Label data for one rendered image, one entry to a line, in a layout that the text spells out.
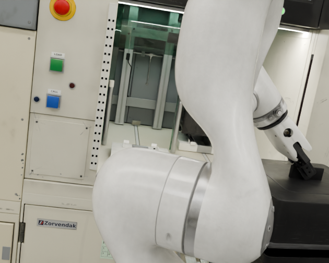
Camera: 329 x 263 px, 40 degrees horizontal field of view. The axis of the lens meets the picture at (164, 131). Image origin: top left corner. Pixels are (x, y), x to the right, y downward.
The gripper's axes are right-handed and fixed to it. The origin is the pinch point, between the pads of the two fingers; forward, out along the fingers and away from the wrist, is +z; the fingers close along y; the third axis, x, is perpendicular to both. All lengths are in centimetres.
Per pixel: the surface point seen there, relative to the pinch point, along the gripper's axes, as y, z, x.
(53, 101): 36, -41, 38
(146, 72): 122, -13, 6
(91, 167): 35, -20, 42
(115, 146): 68, -10, 35
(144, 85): 122, -8, 11
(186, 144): 81, 12, 14
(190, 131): 81, 8, 9
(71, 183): 37, -19, 49
